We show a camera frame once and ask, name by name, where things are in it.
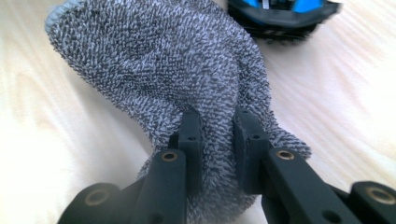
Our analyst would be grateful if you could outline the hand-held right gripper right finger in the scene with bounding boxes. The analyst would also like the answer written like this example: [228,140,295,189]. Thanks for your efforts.
[233,106,362,224]

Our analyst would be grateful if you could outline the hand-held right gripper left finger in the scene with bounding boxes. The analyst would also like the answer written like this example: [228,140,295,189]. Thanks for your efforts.
[130,106,204,224]

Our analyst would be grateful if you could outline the grey terry cloth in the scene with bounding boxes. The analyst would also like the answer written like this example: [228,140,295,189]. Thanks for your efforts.
[44,0,313,224]

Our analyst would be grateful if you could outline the blue toy car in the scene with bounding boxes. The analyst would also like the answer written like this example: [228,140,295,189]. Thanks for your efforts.
[226,0,344,44]

